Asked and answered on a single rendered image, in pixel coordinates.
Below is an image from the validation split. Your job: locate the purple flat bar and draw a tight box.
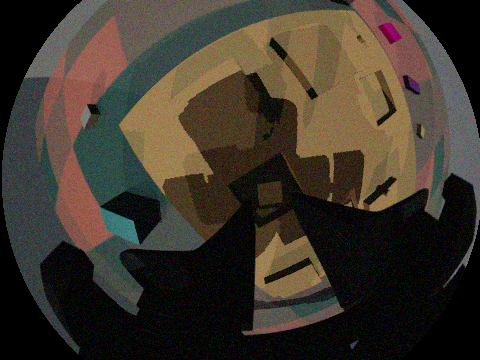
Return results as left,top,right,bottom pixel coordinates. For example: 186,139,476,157
403,75,421,95

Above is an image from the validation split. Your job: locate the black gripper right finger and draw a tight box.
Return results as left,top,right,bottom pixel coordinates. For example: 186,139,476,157
292,188,429,308

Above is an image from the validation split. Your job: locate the magenta rectangular block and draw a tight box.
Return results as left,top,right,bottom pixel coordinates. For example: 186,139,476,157
377,23,401,44

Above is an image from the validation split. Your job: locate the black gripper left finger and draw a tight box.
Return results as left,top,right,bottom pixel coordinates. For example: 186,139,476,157
120,200,256,332

